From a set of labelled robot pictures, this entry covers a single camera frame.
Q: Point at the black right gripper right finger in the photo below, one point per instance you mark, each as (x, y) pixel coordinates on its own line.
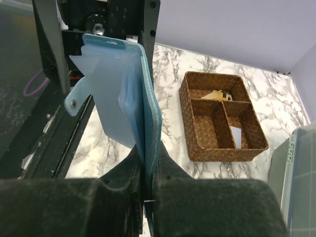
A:
(187, 207)

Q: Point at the blue leather card holder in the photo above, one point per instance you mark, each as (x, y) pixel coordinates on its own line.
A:
(116, 74)

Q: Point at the white card in basket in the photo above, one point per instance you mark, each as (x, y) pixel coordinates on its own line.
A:
(236, 132)

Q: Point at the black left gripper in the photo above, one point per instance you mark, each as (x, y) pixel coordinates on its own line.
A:
(112, 18)

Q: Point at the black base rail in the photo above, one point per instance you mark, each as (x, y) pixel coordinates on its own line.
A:
(38, 138)

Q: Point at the brown wicker divided basket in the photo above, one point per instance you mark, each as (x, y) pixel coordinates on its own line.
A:
(207, 122)

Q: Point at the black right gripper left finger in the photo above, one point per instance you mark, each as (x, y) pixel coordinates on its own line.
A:
(69, 207)

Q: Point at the tan card in basket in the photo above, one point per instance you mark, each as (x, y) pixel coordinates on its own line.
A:
(218, 95)

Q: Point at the green plastic storage box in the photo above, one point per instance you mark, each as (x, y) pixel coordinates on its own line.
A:
(292, 177)

